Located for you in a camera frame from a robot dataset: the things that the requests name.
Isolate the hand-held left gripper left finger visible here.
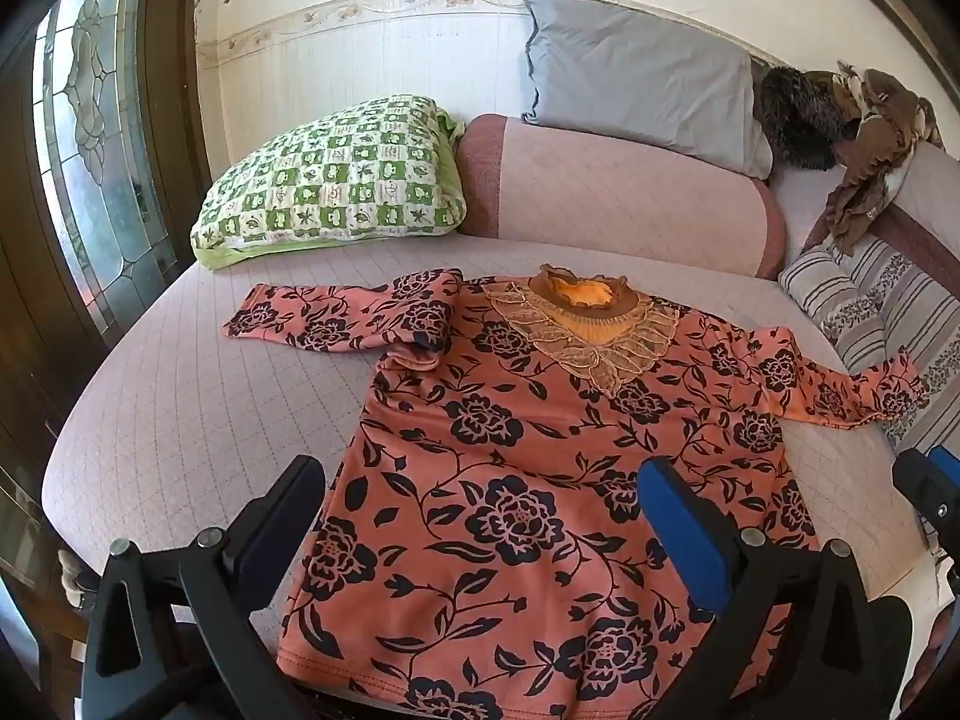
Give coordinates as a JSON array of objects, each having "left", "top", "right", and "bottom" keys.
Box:
[{"left": 81, "top": 454, "right": 327, "bottom": 720}]

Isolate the orange floral long-sleeve shirt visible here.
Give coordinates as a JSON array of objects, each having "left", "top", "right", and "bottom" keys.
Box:
[{"left": 223, "top": 262, "right": 929, "bottom": 720}]

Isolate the brown ruffled cloth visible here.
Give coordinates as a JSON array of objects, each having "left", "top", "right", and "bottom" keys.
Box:
[{"left": 823, "top": 60, "right": 944, "bottom": 256}]

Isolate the grey pillow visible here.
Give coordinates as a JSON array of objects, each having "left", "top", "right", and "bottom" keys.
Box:
[{"left": 523, "top": 0, "right": 775, "bottom": 181}]

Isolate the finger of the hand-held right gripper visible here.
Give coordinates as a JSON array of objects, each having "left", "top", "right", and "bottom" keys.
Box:
[{"left": 892, "top": 446, "right": 960, "bottom": 548}]

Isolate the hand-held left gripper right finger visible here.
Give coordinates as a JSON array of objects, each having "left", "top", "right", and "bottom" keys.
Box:
[{"left": 637, "top": 456, "right": 875, "bottom": 720}]

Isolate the striped grey blanket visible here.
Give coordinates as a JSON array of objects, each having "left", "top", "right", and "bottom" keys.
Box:
[{"left": 778, "top": 236, "right": 960, "bottom": 455}]

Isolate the stained glass window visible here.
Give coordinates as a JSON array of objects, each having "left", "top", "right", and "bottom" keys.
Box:
[{"left": 31, "top": 0, "right": 181, "bottom": 335}]

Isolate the green checked pillow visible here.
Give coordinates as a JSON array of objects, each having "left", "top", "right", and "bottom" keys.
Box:
[{"left": 189, "top": 94, "right": 467, "bottom": 272}]

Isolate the beige fuzzy object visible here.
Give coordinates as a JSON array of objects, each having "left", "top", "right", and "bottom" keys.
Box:
[{"left": 57, "top": 547, "right": 102, "bottom": 610}]

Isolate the pink quilted bed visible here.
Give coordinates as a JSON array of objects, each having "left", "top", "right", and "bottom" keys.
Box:
[{"left": 41, "top": 236, "right": 938, "bottom": 661}]

